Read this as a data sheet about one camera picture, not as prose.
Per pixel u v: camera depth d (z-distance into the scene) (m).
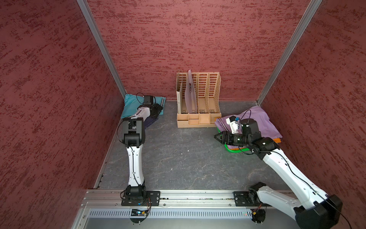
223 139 0.66
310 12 0.73
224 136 0.66
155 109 1.02
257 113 0.95
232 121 0.68
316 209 0.37
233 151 0.82
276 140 0.85
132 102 1.17
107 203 0.73
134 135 0.65
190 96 1.12
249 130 0.56
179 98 0.89
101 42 0.85
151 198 0.74
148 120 1.07
